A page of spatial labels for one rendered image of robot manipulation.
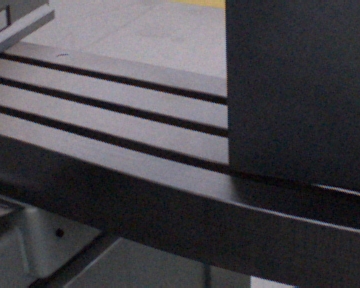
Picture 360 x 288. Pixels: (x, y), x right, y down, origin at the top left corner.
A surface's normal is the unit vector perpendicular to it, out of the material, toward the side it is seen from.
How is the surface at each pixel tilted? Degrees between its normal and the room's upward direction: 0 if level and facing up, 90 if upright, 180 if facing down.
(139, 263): 90
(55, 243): 90
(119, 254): 90
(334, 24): 90
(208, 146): 0
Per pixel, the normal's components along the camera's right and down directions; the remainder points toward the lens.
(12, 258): 0.88, 0.19
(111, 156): -0.02, -0.90
